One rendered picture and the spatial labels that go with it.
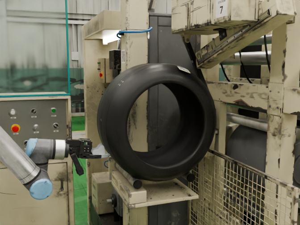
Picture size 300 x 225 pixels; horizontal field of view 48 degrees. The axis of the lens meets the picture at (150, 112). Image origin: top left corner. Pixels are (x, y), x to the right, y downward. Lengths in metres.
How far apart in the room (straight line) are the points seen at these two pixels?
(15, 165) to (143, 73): 0.66
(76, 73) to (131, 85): 9.27
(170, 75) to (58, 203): 1.20
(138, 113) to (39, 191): 0.76
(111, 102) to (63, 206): 1.03
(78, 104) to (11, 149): 9.46
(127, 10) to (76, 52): 8.88
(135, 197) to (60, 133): 0.82
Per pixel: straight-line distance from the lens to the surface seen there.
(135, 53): 1.90
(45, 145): 1.54
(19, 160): 1.40
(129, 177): 1.67
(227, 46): 1.69
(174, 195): 1.75
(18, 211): 2.32
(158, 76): 1.52
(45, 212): 2.33
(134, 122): 1.92
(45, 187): 1.44
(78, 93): 10.77
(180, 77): 1.56
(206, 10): 1.61
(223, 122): 2.11
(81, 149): 1.56
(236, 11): 1.45
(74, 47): 10.82
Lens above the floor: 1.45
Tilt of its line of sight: 8 degrees down
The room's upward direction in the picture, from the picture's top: straight up
